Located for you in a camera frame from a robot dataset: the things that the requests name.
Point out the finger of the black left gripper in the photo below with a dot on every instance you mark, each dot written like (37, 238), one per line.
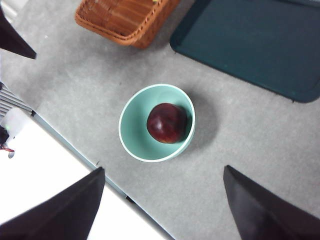
(12, 40)

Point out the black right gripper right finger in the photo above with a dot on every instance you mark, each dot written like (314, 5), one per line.
(270, 217)

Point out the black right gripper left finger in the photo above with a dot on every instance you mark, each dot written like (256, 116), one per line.
(60, 217)

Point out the teal ceramic bowl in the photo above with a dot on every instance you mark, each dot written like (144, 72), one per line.
(135, 132)

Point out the dark red plum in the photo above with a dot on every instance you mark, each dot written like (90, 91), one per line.
(166, 123)

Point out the grey ribbed panel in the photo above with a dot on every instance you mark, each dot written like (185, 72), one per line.
(10, 100)

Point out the white box with green light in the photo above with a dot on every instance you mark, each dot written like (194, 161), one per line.
(16, 121)

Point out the brown wicker basket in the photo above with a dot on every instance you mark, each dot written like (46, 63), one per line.
(120, 20)

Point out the dark green rectangular tray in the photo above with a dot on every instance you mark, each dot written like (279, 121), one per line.
(250, 42)

